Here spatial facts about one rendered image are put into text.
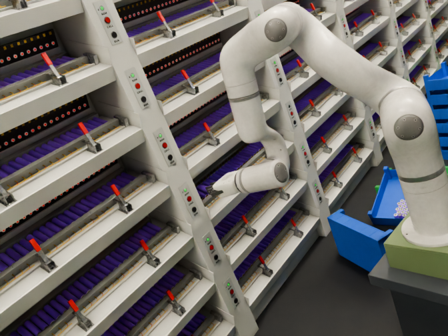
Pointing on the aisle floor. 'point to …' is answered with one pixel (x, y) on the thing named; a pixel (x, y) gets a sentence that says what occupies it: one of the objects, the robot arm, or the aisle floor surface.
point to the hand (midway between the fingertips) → (213, 188)
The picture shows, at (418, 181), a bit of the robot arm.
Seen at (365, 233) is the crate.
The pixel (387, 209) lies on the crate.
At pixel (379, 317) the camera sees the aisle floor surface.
